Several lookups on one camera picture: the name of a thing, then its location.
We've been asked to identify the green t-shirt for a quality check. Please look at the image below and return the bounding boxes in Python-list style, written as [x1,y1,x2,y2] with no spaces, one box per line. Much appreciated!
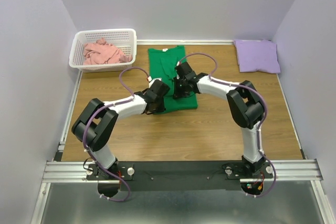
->
[148,46,198,114]

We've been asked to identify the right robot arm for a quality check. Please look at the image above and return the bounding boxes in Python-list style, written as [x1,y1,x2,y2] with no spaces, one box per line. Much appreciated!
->
[173,62,267,175]

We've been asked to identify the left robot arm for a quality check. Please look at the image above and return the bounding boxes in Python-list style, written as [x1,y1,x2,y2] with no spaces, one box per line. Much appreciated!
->
[71,79,170,178]

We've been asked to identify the white plastic basket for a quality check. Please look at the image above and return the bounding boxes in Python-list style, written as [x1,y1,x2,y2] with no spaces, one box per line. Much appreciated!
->
[69,28,137,72]

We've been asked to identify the pink t-shirt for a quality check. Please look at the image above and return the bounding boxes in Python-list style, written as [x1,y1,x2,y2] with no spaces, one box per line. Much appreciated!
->
[83,38,132,65]

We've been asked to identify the folded purple t-shirt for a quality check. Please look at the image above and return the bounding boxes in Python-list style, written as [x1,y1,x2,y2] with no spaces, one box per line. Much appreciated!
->
[234,40,281,74]

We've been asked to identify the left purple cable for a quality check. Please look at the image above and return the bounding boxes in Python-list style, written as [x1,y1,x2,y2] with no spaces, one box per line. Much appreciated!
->
[81,67,153,156]

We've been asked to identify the purple cable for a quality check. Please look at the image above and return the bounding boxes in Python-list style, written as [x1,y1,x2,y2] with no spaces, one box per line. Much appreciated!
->
[81,67,153,156]
[176,52,277,198]

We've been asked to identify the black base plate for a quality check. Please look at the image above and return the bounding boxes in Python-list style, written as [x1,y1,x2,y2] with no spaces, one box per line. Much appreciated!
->
[84,161,274,196]

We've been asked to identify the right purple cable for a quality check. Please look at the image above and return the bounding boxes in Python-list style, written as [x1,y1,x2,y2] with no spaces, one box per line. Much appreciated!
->
[176,52,277,198]

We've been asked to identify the aluminium rail frame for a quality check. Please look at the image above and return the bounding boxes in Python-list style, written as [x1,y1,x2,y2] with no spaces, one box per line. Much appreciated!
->
[32,40,335,223]

